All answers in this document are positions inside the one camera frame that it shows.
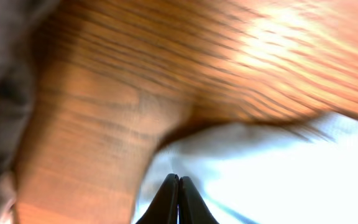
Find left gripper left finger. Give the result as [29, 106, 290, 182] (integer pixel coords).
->
[136, 174, 179, 224]

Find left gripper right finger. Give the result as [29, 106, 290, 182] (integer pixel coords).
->
[178, 176, 219, 224]

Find light blue printed t-shirt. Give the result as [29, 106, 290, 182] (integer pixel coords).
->
[133, 113, 358, 223]

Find folded grey trousers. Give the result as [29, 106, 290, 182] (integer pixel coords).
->
[0, 0, 58, 175]

